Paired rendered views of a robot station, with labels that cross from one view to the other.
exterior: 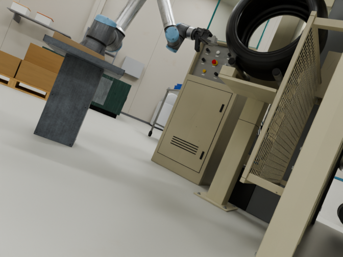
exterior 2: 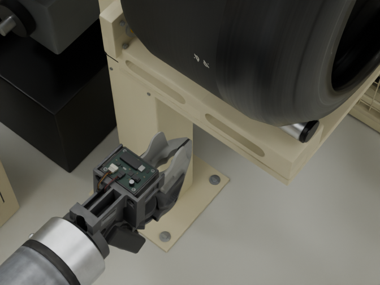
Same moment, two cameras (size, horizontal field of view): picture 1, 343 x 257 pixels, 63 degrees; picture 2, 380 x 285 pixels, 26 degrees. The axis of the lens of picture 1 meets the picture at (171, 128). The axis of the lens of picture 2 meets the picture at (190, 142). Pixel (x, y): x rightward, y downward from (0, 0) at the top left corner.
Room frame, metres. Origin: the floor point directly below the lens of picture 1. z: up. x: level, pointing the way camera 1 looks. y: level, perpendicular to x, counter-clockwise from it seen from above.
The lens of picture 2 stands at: (1.83, 0.48, 1.97)
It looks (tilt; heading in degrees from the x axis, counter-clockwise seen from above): 60 degrees down; 277
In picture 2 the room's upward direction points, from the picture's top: straight up
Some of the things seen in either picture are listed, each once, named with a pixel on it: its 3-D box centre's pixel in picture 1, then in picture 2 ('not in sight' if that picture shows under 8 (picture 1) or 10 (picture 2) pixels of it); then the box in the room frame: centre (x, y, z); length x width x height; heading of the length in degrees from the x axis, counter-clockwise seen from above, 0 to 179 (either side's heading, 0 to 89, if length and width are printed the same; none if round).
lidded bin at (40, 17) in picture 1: (44, 20); not in sight; (9.29, 5.26, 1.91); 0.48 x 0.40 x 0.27; 105
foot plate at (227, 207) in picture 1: (216, 200); (159, 185); (2.04, -0.51, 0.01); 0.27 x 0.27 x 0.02; 59
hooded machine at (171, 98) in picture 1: (166, 111); not in sight; (10.49, 0.41, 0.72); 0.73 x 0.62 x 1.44; 105
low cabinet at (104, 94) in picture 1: (83, 85); not in sight; (7.10, 2.48, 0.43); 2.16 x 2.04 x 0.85; 17
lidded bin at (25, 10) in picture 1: (20, 9); not in sight; (9.09, 5.99, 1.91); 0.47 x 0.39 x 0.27; 105
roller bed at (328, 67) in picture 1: (332, 80); not in sight; (1.80, -0.83, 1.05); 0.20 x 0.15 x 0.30; 149
